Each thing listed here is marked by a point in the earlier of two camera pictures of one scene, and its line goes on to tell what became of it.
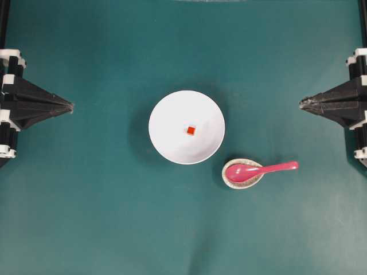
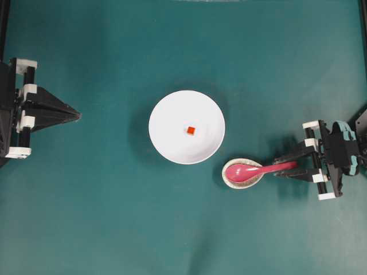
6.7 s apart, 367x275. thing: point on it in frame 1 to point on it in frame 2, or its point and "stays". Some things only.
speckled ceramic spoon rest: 239,185 stays
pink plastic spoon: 239,173 stays
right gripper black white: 358,73 to 328,177
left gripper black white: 12,63 to 23,71
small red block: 191,130 stays
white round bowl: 168,124 stays
